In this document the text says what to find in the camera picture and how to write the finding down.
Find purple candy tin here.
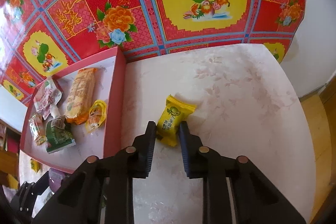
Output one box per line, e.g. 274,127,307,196
49,168,69,193

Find dark green snack bag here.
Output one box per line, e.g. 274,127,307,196
46,117,76,154

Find striped clear candy packet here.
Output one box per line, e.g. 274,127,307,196
29,114,46,145

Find yellow jelly cup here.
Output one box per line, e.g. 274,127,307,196
85,100,107,133

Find orange cracker sleeve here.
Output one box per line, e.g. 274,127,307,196
65,68,97,125

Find yellow pastry packet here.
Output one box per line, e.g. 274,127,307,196
157,95,197,147
30,159,41,173

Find pink jelly drink pouch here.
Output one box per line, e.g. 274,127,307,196
33,77,63,121

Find wooden shelf with books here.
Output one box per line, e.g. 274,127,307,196
0,121,21,189

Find pink shallow box tray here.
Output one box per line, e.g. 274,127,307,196
20,48,126,173

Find red floral wall cloth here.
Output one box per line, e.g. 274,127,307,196
1,0,306,105

